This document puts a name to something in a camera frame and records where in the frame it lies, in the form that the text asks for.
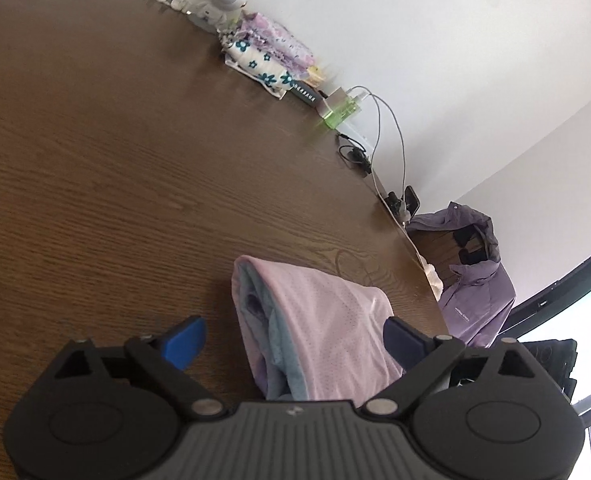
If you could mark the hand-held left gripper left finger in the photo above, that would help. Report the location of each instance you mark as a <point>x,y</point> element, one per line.
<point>185,341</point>

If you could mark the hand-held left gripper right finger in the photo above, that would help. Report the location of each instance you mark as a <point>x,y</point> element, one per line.
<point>400,341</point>

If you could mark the pink blue purple-trimmed garment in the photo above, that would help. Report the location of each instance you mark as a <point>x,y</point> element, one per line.
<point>325,320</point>

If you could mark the cream cloth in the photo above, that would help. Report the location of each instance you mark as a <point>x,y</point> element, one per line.
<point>433,277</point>

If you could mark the purple jacket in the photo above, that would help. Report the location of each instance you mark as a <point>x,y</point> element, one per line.
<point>480,300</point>

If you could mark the wooden chair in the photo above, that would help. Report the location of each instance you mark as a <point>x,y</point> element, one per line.
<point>440,247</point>

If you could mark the black smartphone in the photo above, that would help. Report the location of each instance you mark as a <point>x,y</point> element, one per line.
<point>412,199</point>

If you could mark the black mesh object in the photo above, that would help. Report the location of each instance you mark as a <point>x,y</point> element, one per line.
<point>550,360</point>

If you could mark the green transparent bottle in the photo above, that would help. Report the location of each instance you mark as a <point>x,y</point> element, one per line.
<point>339,116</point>

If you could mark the white charger block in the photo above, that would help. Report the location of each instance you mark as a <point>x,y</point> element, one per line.
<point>338,96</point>

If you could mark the black book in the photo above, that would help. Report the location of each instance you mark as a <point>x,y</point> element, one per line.
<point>305,92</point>

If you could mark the yellow round container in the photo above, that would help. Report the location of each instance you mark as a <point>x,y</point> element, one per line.
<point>315,75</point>

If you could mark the white blue-flowered folded cloth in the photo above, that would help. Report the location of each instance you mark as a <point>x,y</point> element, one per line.
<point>255,62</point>

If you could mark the black window frame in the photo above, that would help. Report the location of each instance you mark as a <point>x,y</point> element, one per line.
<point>565,290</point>

